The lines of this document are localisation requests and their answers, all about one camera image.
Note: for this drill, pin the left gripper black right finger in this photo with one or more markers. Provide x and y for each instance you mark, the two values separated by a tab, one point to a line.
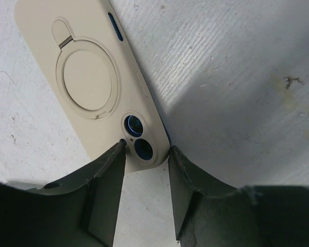
209	212

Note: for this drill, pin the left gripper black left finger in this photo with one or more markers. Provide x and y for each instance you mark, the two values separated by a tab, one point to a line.
79	209

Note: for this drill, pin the blue phone black screen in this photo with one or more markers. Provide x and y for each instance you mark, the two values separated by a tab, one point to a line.
122	87

